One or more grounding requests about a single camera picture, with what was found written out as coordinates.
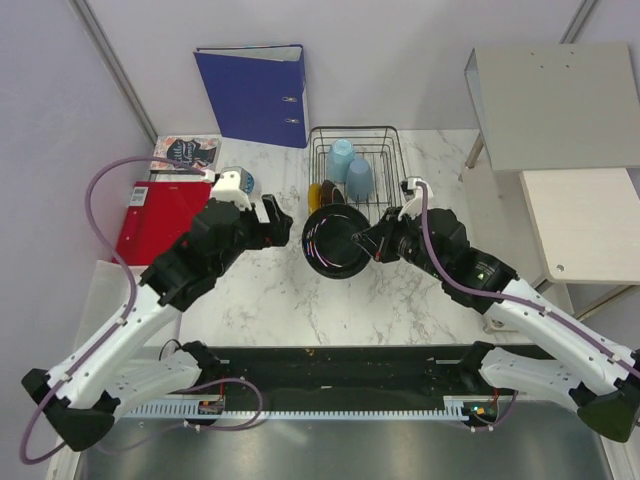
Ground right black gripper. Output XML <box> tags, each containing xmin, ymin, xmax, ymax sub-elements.
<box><xmin>355</xmin><ymin>206</ymin><xmax>448</xmax><ymax>281</ymax></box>

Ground blue patterned bowl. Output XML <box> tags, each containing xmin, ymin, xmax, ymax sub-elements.
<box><xmin>222</xmin><ymin>165</ymin><xmax>259</xmax><ymax>196</ymax></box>

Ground black plate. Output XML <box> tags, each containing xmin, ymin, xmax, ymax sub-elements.
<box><xmin>301</xmin><ymin>204</ymin><xmax>370</xmax><ymax>280</ymax></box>

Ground yellow plate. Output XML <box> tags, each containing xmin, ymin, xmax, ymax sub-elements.
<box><xmin>307</xmin><ymin>183</ymin><xmax>322</xmax><ymax>215</ymax></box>

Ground red floral plate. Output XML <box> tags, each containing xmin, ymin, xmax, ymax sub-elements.
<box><xmin>320</xmin><ymin>180</ymin><xmax>345</xmax><ymax>206</ymax></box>

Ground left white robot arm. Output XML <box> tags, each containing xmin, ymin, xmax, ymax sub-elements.
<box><xmin>22</xmin><ymin>194</ymin><xmax>293</xmax><ymax>452</ymax></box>

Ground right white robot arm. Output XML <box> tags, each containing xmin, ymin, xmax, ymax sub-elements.
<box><xmin>351</xmin><ymin>208</ymin><xmax>639</xmax><ymax>443</ymax></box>

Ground light blue cup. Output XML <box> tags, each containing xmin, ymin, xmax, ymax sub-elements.
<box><xmin>327</xmin><ymin>138</ymin><xmax>355</xmax><ymax>183</ymax></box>

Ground little women book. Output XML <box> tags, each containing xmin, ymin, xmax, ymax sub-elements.
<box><xmin>150</xmin><ymin>134</ymin><xmax>221</xmax><ymax>174</ymax></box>

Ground red folder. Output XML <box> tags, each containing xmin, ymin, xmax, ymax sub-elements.
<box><xmin>116</xmin><ymin>182</ymin><xmax>211</xmax><ymax>267</ymax></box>

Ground beige wooden board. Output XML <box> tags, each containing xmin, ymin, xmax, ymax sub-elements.
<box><xmin>520</xmin><ymin>168</ymin><xmax>639</xmax><ymax>285</ymax></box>

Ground grey metal shelf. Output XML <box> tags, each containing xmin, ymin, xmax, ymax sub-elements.
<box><xmin>465</xmin><ymin>42</ymin><xmax>639</xmax><ymax>172</ymax></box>

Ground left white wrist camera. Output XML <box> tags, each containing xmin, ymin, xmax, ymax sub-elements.
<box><xmin>200</xmin><ymin>170</ymin><xmax>252</xmax><ymax>211</ymax></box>

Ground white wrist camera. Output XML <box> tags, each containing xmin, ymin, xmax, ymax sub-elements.
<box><xmin>399</xmin><ymin>176</ymin><xmax>434</xmax><ymax>218</ymax></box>
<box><xmin>200</xmin><ymin>170</ymin><xmax>252</xmax><ymax>211</ymax></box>

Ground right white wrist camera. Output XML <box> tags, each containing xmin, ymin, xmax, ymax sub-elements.
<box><xmin>399</xmin><ymin>176</ymin><xmax>434</xmax><ymax>218</ymax></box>

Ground black wire dish rack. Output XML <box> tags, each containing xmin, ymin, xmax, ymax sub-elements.
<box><xmin>308</xmin><ymin>126</ymin><xmax>407</xmax><ymax>222</ymax></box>

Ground blue ring binder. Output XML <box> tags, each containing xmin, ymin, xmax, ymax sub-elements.
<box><xmin>194</xmin><ymin>44</ymin><xmax>309</xmax><ymax>149</ymax></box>

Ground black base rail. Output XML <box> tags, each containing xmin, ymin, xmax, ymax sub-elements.
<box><xmin>180</xmin><ymin>341</ymin><xmax>510</xmax><ymax>416</ymax></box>

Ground white cable duct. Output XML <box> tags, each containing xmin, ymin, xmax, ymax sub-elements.
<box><xmin>119</xmin><ymin>394</ymin><xmax>471</xmax><ymax>420</ymax></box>

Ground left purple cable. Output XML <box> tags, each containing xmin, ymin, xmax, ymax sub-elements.
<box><xmin>19</xmin><ymin>155</ymin><xmax>211</xmax><ymax>465</ymax></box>

